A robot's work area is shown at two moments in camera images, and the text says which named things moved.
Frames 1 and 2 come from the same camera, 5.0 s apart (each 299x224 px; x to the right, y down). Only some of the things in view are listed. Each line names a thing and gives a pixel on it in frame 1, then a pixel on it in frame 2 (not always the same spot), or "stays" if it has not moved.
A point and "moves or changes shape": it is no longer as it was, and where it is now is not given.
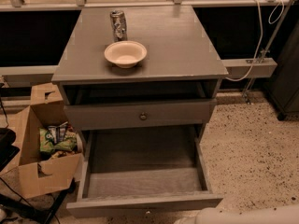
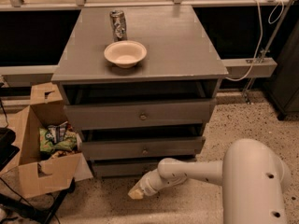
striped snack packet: (58, 133) stays
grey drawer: (142, 172) moves or changes shape
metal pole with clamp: (279, 23) stays
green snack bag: (47, 147) stays
